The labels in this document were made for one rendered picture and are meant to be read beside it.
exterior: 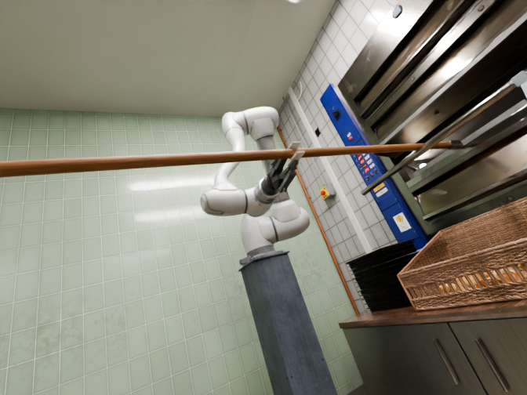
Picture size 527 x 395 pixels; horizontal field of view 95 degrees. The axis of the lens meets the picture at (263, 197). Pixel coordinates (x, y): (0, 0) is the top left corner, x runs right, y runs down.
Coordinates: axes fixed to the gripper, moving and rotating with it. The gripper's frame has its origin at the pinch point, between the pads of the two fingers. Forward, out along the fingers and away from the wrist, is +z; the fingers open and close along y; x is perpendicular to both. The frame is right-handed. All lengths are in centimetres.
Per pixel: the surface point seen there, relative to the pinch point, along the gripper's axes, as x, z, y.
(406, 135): -92, -14, -20
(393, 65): -101, -2, -65
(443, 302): -50, -16, 58
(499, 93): -62, 31, 2
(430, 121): -96, -3, -19
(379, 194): -96, -52, -2
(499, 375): -44, -7, 78
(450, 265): -50, -6, 46
